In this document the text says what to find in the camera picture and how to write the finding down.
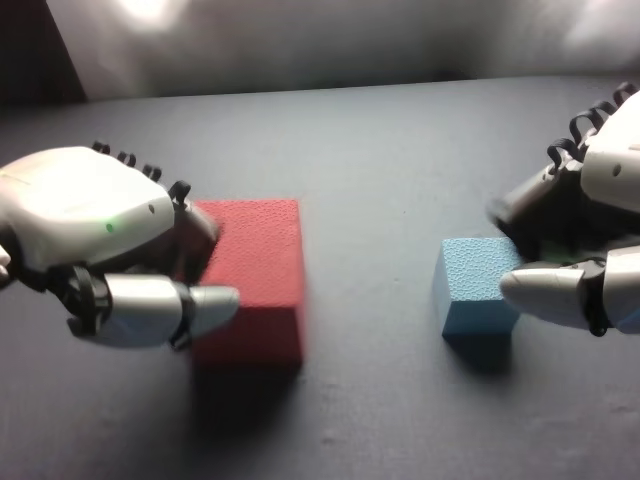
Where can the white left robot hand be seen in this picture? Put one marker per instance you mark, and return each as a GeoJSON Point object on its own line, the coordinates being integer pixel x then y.
{"type": "Point", "coordinates": [85, 200]}

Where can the white backdrop sheet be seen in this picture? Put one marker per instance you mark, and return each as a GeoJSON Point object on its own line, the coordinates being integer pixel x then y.
{"type": "Point", "coordinates": [300, 40]}

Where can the grey table cloth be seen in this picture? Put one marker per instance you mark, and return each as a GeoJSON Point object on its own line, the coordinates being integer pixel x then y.
{"type": "Point", "coordinates": [350, 400]}

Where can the red cube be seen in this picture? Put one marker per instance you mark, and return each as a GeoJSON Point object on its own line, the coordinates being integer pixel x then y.
{"type": "Point", "coordinates": [260, 250]}

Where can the light blue foam cube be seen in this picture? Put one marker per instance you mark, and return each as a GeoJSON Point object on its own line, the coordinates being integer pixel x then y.
{"type": "Point", "coordinates": [470, 280]}

